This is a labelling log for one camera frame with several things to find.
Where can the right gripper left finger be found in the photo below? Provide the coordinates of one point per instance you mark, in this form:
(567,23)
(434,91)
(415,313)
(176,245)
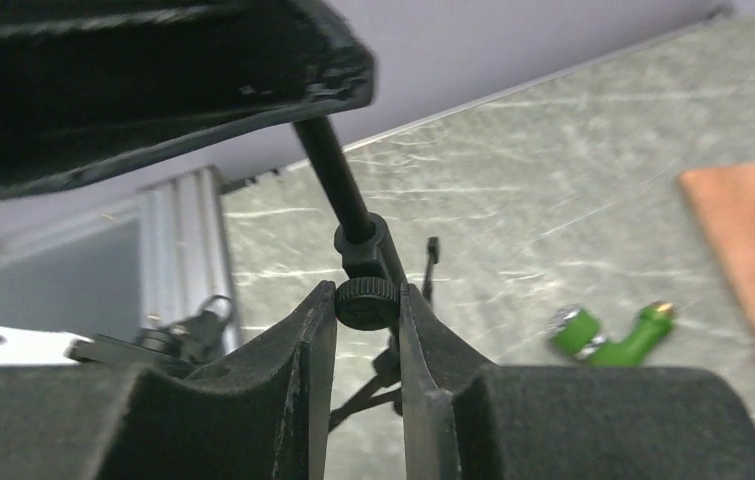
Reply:
(262,412)

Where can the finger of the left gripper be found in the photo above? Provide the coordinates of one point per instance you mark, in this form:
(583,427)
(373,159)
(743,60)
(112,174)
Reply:
(91,90)

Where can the black tripod shock-mount stand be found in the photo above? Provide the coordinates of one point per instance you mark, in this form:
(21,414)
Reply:
(368,300)

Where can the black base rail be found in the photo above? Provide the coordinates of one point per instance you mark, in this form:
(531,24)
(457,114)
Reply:
(177,349)

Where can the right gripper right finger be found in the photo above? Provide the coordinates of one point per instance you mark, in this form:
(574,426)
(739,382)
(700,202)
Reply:
(466,417)

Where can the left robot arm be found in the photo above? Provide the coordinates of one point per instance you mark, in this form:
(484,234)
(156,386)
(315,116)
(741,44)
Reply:
(140,250)

